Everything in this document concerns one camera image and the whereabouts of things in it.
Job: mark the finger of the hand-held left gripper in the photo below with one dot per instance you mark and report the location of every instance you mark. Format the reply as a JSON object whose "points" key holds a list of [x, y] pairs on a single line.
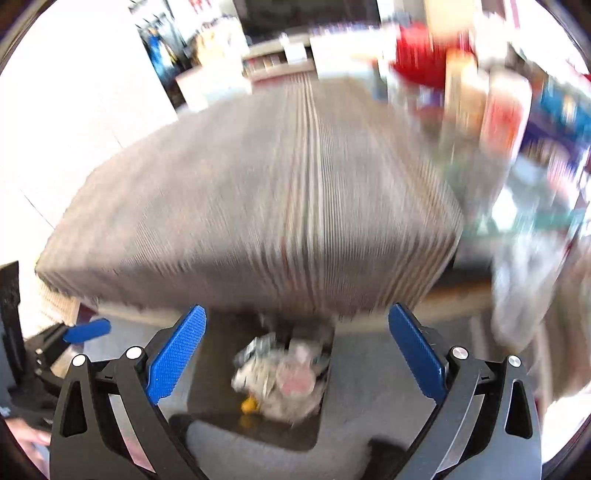
{"points": [[87, 332]]}

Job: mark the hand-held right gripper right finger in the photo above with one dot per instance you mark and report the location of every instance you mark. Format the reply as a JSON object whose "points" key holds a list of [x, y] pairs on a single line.
{"points": [[418, 353]]}

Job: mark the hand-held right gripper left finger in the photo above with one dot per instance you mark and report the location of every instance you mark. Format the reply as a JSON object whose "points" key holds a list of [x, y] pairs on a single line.
{"points": [[175, 357]]}

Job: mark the black trash bin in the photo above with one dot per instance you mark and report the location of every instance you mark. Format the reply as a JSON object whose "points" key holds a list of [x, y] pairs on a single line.
{"points": [[207, 415]]}

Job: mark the pink and white wrapper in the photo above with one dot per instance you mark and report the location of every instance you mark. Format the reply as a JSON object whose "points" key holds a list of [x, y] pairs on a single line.
{"points": [[300, 378]]}

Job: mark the person's left hand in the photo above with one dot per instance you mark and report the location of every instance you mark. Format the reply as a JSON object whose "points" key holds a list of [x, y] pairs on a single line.
{"points": [[30, 438]]}

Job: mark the clear plastic bag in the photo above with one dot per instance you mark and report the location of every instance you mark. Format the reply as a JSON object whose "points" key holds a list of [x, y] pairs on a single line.
{"points": [[531, 286]]}

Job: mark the grey plaid blanket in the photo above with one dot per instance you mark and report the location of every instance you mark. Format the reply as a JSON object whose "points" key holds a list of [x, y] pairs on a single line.
{"points": [[258, 198]]}

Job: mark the white paper box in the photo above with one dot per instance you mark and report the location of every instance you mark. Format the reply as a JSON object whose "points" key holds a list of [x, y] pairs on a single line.
{"points": [[212, 90]]}

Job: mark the red container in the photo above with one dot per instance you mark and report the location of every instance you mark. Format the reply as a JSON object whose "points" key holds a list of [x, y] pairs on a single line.
{"points": [[425, 55]]}

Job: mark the white cardboard box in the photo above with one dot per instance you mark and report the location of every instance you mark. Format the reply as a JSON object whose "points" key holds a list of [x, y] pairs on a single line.
{"points": [[344, 55]]}

